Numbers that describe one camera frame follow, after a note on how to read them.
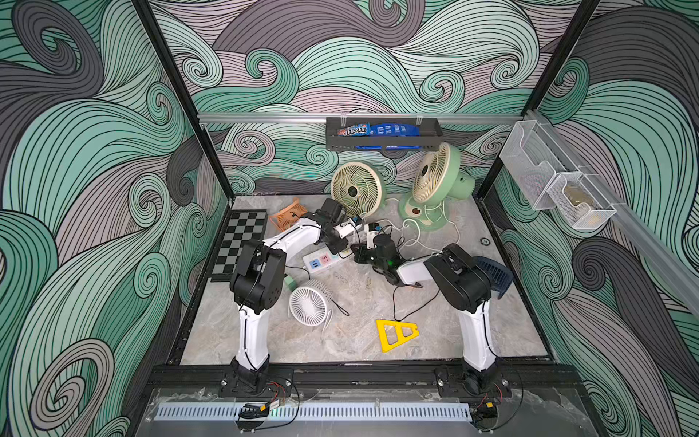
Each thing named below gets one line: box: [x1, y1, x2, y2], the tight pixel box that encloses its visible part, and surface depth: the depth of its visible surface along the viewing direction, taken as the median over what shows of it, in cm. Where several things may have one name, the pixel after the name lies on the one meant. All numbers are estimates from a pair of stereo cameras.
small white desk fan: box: [288, 278, 333, 327], surface depth 80 cm
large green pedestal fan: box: [398, 142, 476, 233], surface depth 95 cm
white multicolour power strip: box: [302, 248, 354, 273], surface depth 97 cm
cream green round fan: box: [330, 161, 383, 219], surface depth 106 cm
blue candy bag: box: [336, 122, 422, 151], surface depth 94 cm
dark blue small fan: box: [472, 255, 514, 300], surface depth 84 cm
